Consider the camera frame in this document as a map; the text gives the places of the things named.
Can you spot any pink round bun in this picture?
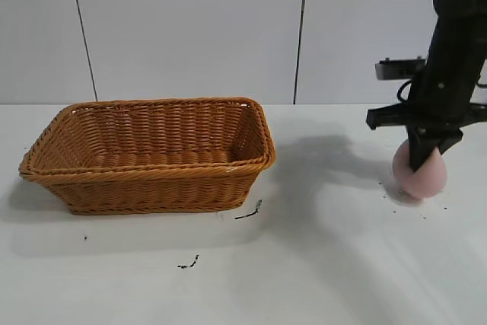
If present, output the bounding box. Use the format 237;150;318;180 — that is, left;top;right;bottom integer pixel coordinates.
392;142;447;201

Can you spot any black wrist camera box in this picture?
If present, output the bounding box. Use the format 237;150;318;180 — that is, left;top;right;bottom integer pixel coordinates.
374;56;428;83

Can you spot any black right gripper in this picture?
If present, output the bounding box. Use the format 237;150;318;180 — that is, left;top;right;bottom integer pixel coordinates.
366;14;487;173

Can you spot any black camera cable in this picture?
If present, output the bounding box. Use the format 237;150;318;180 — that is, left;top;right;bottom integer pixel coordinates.
396;79;415;106

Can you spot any brown woven wicker basket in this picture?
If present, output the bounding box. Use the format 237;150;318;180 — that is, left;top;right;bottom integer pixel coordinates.
18;97;276;216

